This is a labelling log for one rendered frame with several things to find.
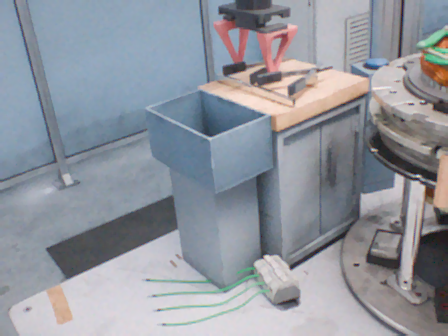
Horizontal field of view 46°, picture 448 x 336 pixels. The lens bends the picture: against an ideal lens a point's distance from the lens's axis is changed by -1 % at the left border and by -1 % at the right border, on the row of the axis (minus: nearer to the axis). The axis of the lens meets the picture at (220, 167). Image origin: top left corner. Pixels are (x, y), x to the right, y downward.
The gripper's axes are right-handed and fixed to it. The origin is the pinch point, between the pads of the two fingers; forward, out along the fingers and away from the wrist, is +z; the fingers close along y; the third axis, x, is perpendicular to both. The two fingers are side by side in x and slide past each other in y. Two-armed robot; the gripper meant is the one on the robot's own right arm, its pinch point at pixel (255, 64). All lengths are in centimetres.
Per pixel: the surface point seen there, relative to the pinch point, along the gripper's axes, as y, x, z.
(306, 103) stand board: 12.9, -1.6, 2.8
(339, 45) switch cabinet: -131, 179, 58
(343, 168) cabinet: 12.5, 8.2, 17.3
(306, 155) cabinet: 12.3, -0.7, 11.7
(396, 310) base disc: 31.9, -2.3, 28.8
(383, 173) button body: 8.5, 25.9, 26.5
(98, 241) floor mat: -125, 16, 110
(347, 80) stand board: 11.2, 9.5, 2.5
